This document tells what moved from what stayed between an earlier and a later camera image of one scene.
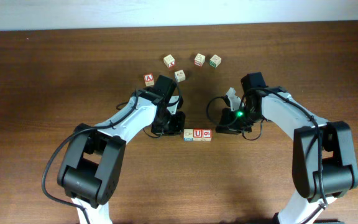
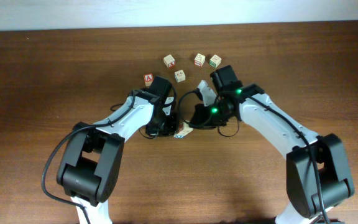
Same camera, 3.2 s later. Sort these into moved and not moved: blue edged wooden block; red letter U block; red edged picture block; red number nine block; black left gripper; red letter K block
Moved: red letter U block; red number nine block
Not moved: blue edged wooden block; black left gripper; red edged picture block; red letter K block
